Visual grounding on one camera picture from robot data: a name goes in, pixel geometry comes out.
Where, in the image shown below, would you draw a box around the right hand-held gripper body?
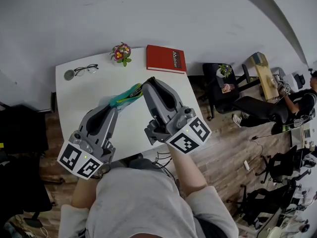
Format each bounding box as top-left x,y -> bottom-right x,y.
141,77 -> 212,155

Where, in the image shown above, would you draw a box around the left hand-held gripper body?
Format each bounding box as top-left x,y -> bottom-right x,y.
56,105 -> 119,180

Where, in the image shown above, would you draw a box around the teal transparent pencil pouch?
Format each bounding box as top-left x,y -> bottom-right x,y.
98,82 -> 144,114

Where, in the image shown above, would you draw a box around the yellow-green pen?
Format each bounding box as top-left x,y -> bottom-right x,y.
116,92 -> 142,104

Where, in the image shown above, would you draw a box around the person's right forearm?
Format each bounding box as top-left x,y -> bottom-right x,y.
166,143 -> 209,198

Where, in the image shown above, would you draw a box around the person's left forearm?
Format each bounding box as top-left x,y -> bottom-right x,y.
71,174 -> 100,210

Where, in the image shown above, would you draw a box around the red hardcover book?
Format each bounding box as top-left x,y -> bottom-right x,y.
146,44 -> 188,74

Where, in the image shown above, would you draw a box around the potted pink and yellow flowers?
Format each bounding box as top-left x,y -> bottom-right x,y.
109,42 -> 132,67

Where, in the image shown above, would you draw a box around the black-rimmed eyeglasses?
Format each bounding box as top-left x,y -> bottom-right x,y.
73,63 -> 100,77

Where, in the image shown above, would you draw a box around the pink cup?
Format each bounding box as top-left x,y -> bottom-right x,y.
221,83 -> 236,94

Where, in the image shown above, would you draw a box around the grey round lid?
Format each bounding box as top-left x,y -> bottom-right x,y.
63,69 -> 76,81

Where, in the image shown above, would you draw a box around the small potted plant white pot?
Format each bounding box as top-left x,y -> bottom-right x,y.
216,63 -> 233,79

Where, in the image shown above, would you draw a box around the black bag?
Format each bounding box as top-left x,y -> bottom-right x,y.
0,104 -> 49,156

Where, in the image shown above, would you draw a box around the person's grey shirt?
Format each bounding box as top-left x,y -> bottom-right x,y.
58,167 -> 240,238

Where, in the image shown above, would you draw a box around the light wooden desk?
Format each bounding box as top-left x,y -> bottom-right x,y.
248,52 -> 282,101

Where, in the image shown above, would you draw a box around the black office chair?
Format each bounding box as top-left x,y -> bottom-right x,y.
232,181 -> 302,227
0,154 -> 53,229
260,144 -> 313,184

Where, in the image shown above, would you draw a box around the black cable bundle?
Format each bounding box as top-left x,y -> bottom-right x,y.
151,150 -> 179,183

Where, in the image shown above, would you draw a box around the black floor cable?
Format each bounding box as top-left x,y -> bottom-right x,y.
251,132 -> 273,163

